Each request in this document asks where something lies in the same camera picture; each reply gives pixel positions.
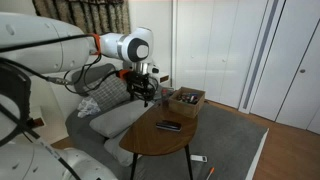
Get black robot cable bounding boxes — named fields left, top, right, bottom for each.
left=0, top=33, right=159, bottom=103

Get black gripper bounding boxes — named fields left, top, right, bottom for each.
left=125, top=70, right=151, bottom=108

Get wooden bin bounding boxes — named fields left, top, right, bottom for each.
left=167, top=86, right=206, bottom=119

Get assorted small items pile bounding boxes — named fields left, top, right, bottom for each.
left=176, top=92, right=200, bottom=105

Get white closet doors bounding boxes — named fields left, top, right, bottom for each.
left=173, top=0, right=268, bottom=109

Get dark drinking glass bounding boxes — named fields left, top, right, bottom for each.
left=161, top=88, right=170, bottom=108

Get black rectangular remote-like object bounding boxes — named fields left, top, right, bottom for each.
left=155, top=120, right=183, bottom=133

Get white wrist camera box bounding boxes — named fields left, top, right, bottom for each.
left=148, top=63, right=161, bottom=77

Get white remote control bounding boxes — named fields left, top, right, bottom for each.
left=190, top=154, right=208, bottom=163

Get brown shaggy wall hanging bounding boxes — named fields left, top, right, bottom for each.
left=32, top=0, right=132, bottom=35

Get grey rug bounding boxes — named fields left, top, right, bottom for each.
left=64, top=101, right=269, bottom=180

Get white sliding door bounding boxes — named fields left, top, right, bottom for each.
left=249, top=0, right=320, bottom=135

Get small light grey pillow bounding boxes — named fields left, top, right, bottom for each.
left=103, top=128, right=141, bottom=168

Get brown wooden shelf board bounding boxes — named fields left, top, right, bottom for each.
left=28, top=116, right=46, bottom=130

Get orange and white pen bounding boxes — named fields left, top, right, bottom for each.
left=205, top=167, right=216, bottom=180

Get dark wooden half-round table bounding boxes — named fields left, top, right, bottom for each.
left=119, top=99, right=199, bottom=180

